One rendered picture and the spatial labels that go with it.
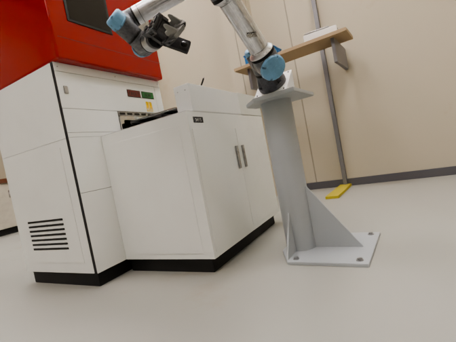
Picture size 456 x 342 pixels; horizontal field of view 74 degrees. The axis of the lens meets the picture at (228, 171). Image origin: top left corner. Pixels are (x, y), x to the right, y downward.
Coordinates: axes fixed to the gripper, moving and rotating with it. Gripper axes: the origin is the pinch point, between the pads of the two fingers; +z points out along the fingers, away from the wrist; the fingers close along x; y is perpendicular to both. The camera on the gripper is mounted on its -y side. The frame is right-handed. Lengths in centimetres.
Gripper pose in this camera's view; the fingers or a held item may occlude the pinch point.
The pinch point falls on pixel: (184, 26)
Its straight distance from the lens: 112.0
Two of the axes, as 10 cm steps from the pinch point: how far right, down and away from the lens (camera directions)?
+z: 5.9, 0.7, -8.0
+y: -7.3, -3.7, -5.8
